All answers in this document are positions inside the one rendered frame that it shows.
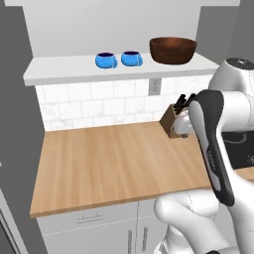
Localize grey open cabinet door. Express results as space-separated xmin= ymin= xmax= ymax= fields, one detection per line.
xmin=194 ymin=0 xmax=254 ymax=64

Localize white cupboard door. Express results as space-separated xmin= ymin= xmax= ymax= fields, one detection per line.
xmin=135 ymin=197 xmax=171 ymax=254
xmin=42 ymin=221 xmax=139 ymax=254

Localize blue cup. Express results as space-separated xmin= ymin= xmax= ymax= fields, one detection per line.
xmin=120 ymin=50 xmax=144 ymax=67
xmin=94 ymin=52 xmax=119 ymax=70

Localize white open cabinet shelf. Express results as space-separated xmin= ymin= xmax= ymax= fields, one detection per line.
xmin=22 ymin=52 xmax=221 ymax=87

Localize black knife handle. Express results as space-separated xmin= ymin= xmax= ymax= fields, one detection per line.
xmin=184 ymin=92 xmax=198 ymax=108
xmin=173 ymin=93 xmax=187 ymax=115

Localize white drawer front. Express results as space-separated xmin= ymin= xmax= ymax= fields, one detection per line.
xmin=35 ymin=201 xmax=140 ymax=237

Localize silver cupboard door handle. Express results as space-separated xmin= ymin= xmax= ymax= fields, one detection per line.
xmin=126 ymin=229 xmax=134 ymax=254
xmin=141 ymin=225 xmax=149 ymax=253

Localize silver drawer handle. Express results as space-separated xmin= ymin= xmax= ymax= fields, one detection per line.
xmin=75 ymin=213 xmax=104 ymax=225

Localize wooden knife block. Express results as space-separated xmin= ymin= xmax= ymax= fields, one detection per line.
xmin=159 ymin=103 xmax=187 ymax=140

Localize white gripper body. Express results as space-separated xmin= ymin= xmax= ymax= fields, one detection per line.
xmin=172 ymin=108 xmax=196 ymax=139

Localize black hob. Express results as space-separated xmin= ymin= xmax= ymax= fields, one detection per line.
xmin=220 ymin=130 xmax=254 ymax=172

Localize brown wooden bowl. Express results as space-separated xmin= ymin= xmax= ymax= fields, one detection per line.
xmin=149 ymin=36 xmax=198 ymax=65

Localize wooden worktop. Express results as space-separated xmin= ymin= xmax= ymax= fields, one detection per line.
xmin=29 ymin=120 xmax=254 ymax=219

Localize grey tall side panel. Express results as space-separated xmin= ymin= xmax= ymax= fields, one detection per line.
xmin=0 ymin=0 xmax=50 ymax=254

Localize grey wall outlet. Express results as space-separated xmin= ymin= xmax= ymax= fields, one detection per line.
xmin=148 ymin=77 xmax=163 ymax=97

